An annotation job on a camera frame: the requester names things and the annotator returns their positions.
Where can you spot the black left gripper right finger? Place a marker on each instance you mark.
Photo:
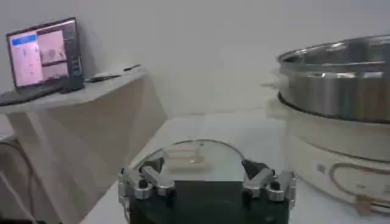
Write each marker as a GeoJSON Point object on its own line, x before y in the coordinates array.
{"type": "Point", "coordinates": [262, 179]}

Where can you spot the steel steamer pot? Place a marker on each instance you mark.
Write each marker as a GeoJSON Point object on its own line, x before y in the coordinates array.
{"type": "Point", "coordinates": [335, 88]}

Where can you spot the round glass lid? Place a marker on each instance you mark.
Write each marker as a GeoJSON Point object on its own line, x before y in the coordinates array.
{"type": "Point", "coordinates": [213, 161]}

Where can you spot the desk with pale cloth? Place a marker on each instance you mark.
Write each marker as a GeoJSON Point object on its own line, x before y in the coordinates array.
{"type": "Point", "coordinates": [91, 128]}

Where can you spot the open black laptop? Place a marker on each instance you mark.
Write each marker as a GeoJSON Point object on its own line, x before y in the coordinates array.
{"type": "Point", "coordinates": [42, 58]}

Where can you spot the white cooker base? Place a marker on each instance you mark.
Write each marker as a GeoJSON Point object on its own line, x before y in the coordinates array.
{"type": "Point", "coordinates": [335, 152]}

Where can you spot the black pen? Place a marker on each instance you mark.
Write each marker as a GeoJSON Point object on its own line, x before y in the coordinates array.
{"type": "Point", "coordinates": [132, 67]}

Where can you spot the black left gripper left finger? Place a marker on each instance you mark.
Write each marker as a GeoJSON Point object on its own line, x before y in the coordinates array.
{"type": "Point", "coordinates": [158, 179]}

